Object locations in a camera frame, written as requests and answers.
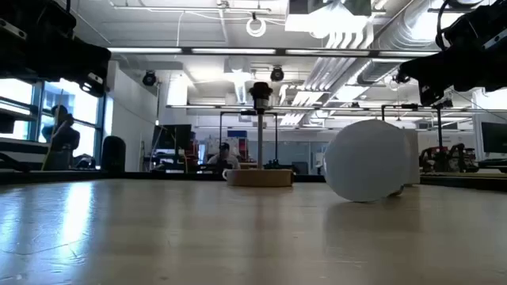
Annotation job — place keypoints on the silver ventilation duct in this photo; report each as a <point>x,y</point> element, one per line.
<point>396,31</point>

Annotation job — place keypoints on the black rounded bin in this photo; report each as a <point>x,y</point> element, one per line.
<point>113,154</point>

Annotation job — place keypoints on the person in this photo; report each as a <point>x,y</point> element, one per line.
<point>63,136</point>
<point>223,159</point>

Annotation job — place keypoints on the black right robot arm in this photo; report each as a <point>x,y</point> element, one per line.
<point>497,23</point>

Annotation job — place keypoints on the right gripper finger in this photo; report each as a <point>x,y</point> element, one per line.
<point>431,69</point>

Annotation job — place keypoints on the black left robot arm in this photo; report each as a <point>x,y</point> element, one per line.
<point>24,55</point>

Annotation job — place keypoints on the white lightbulb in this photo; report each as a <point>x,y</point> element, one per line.
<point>366,162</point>

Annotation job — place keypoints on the dark bag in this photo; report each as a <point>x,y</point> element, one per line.
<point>84,162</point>

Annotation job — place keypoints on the wooden-base lamp socket stand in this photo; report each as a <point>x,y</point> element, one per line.
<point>259,178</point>

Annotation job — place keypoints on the large window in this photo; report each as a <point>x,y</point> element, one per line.
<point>85,111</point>

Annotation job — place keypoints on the red-black robot rig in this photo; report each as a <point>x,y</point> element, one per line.
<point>455,158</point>

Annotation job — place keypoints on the white textured cup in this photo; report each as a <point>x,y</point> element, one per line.
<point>414,158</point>

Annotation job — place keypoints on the long ceiling light bar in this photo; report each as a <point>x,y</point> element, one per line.
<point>229,51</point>

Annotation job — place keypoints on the black camera stand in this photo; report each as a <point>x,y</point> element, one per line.
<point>439,134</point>

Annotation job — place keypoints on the black aluminium table frame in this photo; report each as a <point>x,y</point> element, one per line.
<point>119,177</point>

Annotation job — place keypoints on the black ceiling spotlight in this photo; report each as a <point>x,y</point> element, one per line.
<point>277,74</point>
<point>149,78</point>

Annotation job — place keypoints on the black computer monitor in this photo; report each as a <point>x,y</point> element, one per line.
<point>495,136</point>
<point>172,136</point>

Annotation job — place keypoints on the white-black stacked shelf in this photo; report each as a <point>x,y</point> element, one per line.
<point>24,148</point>

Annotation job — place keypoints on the white ceiling air unit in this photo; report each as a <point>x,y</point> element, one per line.
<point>317,21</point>

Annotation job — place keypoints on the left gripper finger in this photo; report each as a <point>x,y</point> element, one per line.
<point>95,70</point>
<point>93,53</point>

